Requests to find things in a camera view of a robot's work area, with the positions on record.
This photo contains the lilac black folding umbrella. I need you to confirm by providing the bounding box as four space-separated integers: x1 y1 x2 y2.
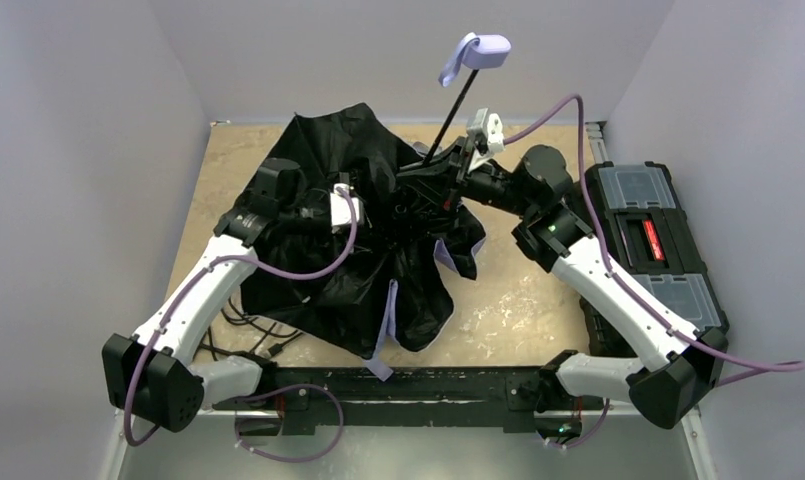
224 31 513 383

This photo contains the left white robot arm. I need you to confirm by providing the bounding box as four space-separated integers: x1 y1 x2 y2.
102 158 361 446

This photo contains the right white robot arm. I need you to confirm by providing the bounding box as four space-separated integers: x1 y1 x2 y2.
398 145 728 429

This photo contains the black plastic toolbox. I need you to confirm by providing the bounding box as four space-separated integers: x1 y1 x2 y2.
584 162 730 333

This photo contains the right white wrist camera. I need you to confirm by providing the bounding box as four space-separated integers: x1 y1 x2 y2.
466 108 505 172

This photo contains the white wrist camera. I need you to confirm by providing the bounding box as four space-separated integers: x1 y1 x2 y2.
466 108 505 172
329 183 362 232

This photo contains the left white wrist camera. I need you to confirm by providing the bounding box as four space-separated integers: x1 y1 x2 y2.
329 183 362 232

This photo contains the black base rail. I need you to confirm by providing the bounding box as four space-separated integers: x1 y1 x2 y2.
214 366 603 437

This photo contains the black coiled cable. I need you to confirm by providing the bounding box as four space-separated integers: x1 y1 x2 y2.
199 298 305 362

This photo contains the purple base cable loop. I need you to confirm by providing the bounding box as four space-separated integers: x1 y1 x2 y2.
233 382 345 464

